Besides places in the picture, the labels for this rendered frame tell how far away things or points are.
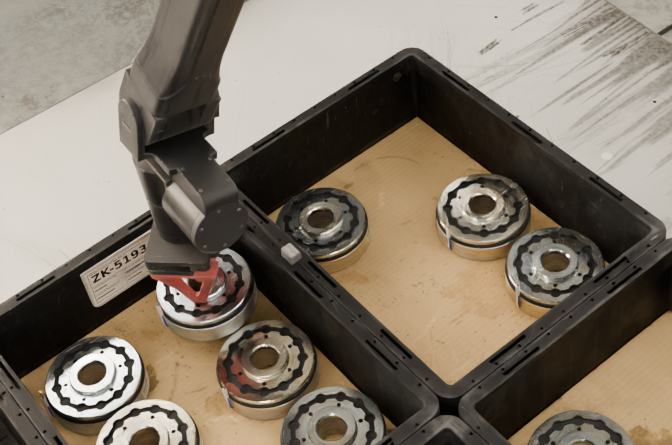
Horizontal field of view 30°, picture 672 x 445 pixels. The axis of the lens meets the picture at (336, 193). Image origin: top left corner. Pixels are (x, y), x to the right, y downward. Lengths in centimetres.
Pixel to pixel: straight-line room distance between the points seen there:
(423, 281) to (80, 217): 53
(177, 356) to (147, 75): 39
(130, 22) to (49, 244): 149
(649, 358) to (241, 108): 73
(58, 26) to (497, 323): 202
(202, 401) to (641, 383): 44
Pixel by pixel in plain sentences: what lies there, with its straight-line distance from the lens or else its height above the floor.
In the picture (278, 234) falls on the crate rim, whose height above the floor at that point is 93.
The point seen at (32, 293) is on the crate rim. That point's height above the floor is 93.
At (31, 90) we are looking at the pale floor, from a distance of 301.
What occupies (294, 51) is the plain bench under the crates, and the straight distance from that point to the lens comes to 185.
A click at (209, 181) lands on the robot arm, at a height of 111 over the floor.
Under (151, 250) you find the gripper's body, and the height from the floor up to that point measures 100.
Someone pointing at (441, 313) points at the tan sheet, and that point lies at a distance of 134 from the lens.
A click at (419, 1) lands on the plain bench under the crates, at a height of 70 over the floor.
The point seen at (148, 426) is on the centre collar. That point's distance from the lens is 127.
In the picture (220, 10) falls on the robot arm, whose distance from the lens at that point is 97.
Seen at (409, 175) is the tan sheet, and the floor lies 83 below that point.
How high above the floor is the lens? 191
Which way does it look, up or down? 48 degrees down
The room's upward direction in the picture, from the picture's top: 10 degrees counter-clockwise
